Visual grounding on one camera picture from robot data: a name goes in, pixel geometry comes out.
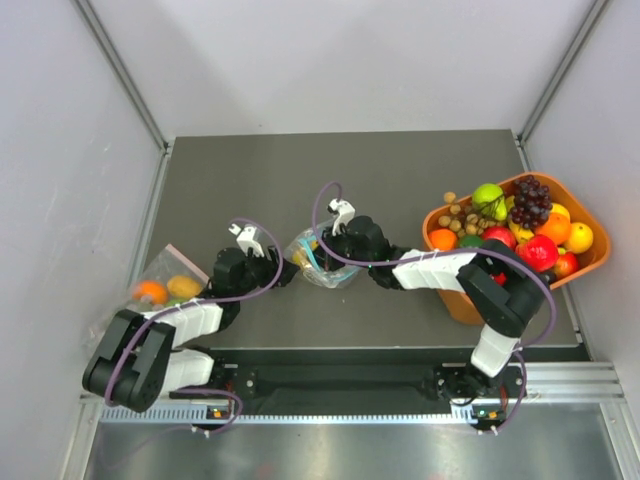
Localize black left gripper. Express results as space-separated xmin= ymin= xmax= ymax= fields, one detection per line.
xmin=234 ymin=245 xmax=300 ymax=298

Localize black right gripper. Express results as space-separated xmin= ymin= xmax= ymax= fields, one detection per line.
xmin=308 ymin=224 xmax=374 ymax=273

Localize fake yellow lemon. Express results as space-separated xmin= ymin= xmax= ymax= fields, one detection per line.
xmin=292 ymin=239 xmax=318 ymax=269
xmin=563 ymin=222 xmax=594 ymax=255

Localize clear zip bag blue seal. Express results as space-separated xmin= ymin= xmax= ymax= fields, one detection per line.
xmin=284 ymin=228 xmax=360 ymax=289

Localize fake green pear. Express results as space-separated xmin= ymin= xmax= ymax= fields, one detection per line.
xmin=471 ymin=183 xmax=505 ymax=214

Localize fake dark grapes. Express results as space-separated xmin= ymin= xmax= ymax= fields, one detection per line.
xmin=508 ymin=175 xmax=552 ymax=230

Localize fake red apple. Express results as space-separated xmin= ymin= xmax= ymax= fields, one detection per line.
xmin=482 ymin=226 xmax=517 ymax=250
xmin=515 ymin=235 xmax=559 ymax=272

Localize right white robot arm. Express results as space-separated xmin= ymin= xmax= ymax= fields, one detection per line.
xmin=317 ymin=216 xmax=551 ymax=396

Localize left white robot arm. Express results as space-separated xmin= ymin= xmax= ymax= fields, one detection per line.
xmin=82 ymin=245 xmax=299 ymax=413

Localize fake yellow fruit pink bag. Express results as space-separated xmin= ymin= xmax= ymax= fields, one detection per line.
xmin=166 ymin=275 xmax=203 ymax=299

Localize clear zip bag pink seal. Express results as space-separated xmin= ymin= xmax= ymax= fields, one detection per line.
xmin=84 ymin=243 xmax=210 ymax=351

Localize fake orange left in bin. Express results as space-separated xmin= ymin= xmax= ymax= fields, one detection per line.
xmin=428 ymin=228 xmax=458 ymax=251

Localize fake orange in pink bag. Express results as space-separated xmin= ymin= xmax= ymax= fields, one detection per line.
xmin=132 ymin=280 xmax=169 ymax=305

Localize fake brown longan bunch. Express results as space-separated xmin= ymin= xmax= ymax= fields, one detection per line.
xmin=437 ymin=192 xmax=504 ymax=238

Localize fake green lime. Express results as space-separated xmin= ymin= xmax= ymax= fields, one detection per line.
xmin=457 ymin=235 xmax=484 ymax=248

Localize fake red apple top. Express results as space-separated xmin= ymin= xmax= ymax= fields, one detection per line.
xmin=482 ymin=226 xmax=517 ymax=250

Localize fake large orange in bin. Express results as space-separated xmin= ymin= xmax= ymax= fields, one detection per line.
xmin=534 ymin=212 xmax=571 ymax=245

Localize fake small red peach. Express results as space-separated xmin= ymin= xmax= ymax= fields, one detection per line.
xmin=553 ymin=252 xmax=580 ymax=281

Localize fake yellow lemon in bin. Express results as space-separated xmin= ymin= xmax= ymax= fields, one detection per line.
xmin=563 ymin=222 xmax=594 ymax=255

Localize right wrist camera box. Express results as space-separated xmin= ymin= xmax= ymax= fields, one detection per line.
xmin=327 ymin=198 xmax=356 ymax=236

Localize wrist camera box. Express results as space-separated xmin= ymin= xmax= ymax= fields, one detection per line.
xmin=228 ymin=223 xmax=265 ymax=258
xmin=327 ymin=198 xmax=356 ymax=236

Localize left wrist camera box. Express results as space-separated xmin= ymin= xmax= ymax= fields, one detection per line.
xmin=228 ymin=223 xmax=265 ymax=258

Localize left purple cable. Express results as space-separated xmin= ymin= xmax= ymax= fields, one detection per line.
xmin=104 ymin=218 xmax=285 ymax=406

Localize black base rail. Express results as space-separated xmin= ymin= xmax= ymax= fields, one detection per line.
xmin=178 ymin=347 xmax=522 ymax=416

